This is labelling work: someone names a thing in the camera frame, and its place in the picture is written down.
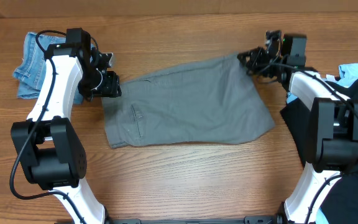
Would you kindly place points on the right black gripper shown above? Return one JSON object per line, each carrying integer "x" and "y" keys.
{"x": 255, "y": 56}

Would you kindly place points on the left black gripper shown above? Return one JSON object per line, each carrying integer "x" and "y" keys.
{"x": 110, "y": 88}

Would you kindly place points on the grey cotton shorts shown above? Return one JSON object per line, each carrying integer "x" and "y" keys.
{"x": 208, "y": 101}

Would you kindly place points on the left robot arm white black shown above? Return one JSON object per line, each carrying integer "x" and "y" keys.
{"x": 51, "y": 159}

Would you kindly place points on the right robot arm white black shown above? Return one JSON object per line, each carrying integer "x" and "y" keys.
{"x": 292, "y": 60}

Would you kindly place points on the folded blue denim shorts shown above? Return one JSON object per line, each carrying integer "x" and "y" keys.
{"x": 32, "y": 71}

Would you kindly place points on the light blue t-shirt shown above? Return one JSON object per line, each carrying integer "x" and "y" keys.
{"x": 353, "y": 73}

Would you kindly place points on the black t-shirt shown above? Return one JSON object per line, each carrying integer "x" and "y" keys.
{"x": 325, "y": 132}

